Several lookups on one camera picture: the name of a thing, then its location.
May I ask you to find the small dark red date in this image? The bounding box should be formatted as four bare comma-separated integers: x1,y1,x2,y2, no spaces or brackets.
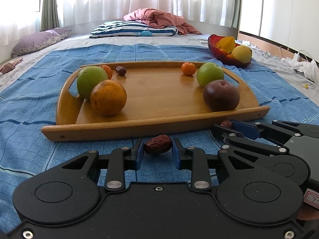
220,120,232,128

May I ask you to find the small tangerine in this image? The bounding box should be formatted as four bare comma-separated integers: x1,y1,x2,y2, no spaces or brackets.
181,62,196,76

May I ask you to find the wrinkled red date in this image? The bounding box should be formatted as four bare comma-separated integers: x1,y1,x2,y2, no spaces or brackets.
115,66,127,76

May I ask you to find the small orange mandarin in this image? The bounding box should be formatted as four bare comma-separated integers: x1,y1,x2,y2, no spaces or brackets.
100,65,113,79

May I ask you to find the right hand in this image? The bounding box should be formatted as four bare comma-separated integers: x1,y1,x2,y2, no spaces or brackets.
297,204,319,221

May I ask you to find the dark red apple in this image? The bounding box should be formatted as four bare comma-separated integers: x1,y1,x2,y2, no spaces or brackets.
202,80,240,112

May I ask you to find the white clothes pile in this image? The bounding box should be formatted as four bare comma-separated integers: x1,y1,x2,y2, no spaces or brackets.
281,53,319,85

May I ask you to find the right green apple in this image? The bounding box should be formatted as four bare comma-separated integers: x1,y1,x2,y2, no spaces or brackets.
196,62,224,88

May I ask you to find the green apple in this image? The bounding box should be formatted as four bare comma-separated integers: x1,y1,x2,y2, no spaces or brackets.
196,62,224,88
77,66,108,100

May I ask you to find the wooden serving tray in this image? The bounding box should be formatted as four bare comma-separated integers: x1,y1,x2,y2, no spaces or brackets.
42,61,270,142

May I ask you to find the red glass fruit bowl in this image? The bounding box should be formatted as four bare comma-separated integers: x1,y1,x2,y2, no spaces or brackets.
208,34,252,68

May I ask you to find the yellow pear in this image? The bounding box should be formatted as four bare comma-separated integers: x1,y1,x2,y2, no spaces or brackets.
231,45,252,64

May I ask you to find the small orange in bowl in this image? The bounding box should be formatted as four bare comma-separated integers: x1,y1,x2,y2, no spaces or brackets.
220,49,228,56

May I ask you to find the yellow starfruit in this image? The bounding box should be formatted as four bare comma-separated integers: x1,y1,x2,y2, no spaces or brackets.
215,36,236,54

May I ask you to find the blue checked blanket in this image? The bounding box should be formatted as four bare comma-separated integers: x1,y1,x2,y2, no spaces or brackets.
1,44,318,232

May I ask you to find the large orange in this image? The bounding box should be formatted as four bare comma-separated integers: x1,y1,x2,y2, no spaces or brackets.
90,80,127,116

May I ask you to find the left green apple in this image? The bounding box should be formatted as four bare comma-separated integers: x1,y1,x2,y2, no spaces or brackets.
77,66,108,100

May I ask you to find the pink crumpled quilt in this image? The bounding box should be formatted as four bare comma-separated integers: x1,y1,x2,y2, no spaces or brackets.
123,8,201,35

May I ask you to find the white sheer curtain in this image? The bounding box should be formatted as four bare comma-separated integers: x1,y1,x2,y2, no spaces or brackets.
1,0,234,46

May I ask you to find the green drape right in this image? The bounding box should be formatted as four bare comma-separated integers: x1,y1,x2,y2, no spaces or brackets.
231,0,242,29

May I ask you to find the green drape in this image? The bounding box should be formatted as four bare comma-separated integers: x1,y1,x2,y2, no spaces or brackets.
231,0,242,29
39,0,59,31

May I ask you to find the brown clothes pile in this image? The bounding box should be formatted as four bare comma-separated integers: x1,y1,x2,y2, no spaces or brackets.
0,58,23,75

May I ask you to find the blue striped pillow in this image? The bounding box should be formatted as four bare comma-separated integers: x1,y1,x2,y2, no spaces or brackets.
90,21,178,38

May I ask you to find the purple pillow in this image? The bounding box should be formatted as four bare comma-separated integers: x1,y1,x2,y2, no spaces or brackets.
11,28,71,58

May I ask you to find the green drape left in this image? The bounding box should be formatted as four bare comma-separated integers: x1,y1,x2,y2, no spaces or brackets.
39,0,59,31

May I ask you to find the white charging cable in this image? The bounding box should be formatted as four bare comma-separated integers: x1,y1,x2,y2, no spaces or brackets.
279,45,314,63

